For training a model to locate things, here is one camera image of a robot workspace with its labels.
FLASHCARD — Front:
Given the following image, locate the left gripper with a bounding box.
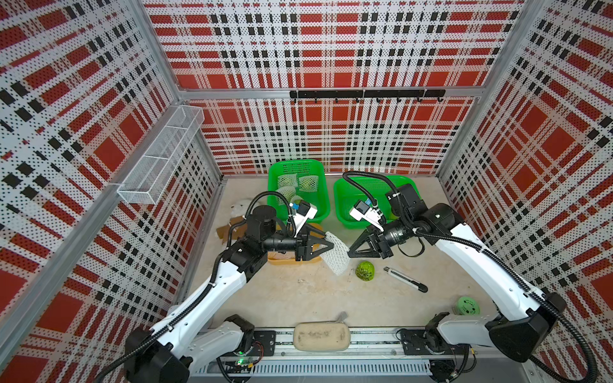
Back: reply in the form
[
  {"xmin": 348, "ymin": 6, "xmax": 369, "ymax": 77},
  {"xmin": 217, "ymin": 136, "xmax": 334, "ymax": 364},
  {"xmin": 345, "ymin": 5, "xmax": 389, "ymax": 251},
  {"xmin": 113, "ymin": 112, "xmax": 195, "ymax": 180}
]
[{"xmin": 261, "ymin": 224, "xmax": 332, "ymax": 262}]

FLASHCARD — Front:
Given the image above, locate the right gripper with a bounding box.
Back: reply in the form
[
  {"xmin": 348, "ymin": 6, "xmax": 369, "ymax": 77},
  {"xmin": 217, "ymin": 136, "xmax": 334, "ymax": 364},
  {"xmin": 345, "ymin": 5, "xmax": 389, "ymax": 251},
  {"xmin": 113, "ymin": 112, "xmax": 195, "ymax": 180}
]
[{"xmin": 346, "ymin": 215, "xmax": 413, "ymax": 261}]

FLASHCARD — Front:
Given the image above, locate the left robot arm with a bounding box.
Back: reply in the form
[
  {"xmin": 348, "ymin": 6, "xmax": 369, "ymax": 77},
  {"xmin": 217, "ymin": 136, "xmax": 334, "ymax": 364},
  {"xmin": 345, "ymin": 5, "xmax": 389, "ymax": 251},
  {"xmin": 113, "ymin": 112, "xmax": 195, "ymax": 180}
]
[{"xmin": 94, "ymin": 191, "xmax": 334, "ymax": 382}]

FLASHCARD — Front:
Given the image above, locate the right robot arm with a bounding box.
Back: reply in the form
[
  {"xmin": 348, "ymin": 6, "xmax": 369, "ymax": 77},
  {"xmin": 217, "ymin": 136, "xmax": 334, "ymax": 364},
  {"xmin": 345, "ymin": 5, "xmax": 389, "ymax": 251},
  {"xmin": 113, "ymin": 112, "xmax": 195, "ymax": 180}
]
[{"xmin": 343, "ymin": 171, "xmax": 566, "ymax": 362}]

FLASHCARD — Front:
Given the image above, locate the green basket with fruit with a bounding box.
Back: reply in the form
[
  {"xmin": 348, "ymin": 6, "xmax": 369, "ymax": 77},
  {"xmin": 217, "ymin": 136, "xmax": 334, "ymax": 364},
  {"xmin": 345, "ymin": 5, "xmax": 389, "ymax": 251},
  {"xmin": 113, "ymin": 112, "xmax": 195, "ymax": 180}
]
[{"xmin": 333, "ymin": 174, "xmax": 419, "ymax": 228}]

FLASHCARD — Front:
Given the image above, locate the empty green plastic basket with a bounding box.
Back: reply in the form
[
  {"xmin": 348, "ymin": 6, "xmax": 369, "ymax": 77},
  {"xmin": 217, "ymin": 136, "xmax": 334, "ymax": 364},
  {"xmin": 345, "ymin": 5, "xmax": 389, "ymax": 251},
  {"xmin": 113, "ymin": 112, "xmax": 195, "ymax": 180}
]
[{"xmin": 268, "ymin": 160, "xmax": 330, "ymax": 223}]

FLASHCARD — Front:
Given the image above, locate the black pen tool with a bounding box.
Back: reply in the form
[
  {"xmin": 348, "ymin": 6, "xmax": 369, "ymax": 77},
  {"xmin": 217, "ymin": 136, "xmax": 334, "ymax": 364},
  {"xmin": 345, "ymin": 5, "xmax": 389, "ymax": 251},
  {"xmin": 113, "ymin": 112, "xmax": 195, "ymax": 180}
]
[{"xmin": 383, "ymin": 267, "xmax": 429, "ymax": 294}]

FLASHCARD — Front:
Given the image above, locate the white teddy bear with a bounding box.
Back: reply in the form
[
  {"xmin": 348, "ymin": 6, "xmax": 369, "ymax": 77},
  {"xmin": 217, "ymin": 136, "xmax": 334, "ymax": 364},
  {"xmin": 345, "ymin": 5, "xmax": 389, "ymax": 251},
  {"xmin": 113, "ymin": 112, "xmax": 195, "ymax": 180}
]
[{"xmin": 216, "ymin": 199, "xmax": 251, "ymax": 244}]

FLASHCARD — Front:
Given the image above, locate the beige sponge block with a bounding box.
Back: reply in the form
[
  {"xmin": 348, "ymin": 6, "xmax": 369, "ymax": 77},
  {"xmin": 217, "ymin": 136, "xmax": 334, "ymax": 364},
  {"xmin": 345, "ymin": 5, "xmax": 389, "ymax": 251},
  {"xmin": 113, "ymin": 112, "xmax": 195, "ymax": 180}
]
[{"xmin": 293, "ymin": 322, "xmax": 351, "ymax": 352}]

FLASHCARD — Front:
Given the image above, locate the green tape roll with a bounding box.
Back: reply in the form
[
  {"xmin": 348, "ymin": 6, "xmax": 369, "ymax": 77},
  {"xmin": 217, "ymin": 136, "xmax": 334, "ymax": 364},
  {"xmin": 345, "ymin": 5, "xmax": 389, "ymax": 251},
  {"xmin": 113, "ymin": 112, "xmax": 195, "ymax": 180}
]
[{"xmin": 455, "ymin": 296, "xmax": 481, "ymax": 315}]

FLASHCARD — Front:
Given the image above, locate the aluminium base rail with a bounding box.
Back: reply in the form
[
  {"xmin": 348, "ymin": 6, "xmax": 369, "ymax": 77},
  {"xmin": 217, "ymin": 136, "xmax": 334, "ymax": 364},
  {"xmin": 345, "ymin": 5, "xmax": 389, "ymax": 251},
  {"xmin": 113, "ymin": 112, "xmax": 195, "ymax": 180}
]
[{"xmin": 144, "ymin": 326, "xmax": 538, "ymax": 382}]

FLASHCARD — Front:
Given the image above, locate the black hook rail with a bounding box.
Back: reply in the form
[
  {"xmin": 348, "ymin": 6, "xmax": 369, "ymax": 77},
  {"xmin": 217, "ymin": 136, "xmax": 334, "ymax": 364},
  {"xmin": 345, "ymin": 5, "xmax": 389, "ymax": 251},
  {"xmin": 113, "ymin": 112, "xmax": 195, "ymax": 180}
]
[{"xmin": 289, "ymin": 89, "xmax": 447, "ymax": 101}]

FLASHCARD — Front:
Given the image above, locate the clear wall shelf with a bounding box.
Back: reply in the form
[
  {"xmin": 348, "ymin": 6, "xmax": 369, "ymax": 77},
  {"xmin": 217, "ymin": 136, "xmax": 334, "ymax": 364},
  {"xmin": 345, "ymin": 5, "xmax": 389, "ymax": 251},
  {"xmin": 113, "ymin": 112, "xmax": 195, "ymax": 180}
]
[{"xmin": 117, "ymin": 105, "xmax": 204, "ymax": 205}]

